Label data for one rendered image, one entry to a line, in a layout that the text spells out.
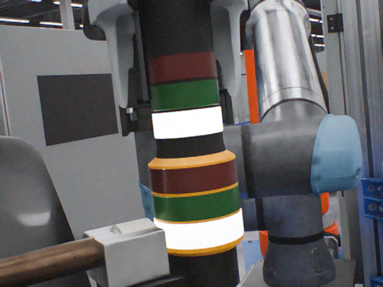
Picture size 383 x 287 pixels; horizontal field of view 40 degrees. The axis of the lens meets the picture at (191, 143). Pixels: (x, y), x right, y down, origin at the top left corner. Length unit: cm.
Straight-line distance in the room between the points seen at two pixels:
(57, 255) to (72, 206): 421
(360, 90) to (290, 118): 70
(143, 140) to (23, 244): 22
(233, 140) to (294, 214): 58
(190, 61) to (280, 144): 27
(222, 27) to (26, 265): 15
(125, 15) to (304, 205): 85
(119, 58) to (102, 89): 450
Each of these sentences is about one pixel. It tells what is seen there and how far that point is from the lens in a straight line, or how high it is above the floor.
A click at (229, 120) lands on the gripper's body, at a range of 33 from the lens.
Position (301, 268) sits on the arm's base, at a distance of 109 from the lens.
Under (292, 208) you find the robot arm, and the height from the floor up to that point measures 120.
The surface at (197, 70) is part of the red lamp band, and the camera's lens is 24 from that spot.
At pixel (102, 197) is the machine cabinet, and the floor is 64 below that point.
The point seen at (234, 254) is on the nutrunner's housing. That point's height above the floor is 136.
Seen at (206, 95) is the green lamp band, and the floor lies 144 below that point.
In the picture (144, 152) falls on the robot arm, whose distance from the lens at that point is 52.
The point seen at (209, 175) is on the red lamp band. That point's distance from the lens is 24.
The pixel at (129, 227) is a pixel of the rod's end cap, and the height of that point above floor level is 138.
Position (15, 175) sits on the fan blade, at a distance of 37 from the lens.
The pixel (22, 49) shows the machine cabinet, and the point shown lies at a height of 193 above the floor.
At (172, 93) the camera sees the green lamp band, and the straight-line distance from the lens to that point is 24.
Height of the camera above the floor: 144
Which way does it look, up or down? 5 degrees down
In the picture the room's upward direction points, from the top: 6 degrees counter-clockwise
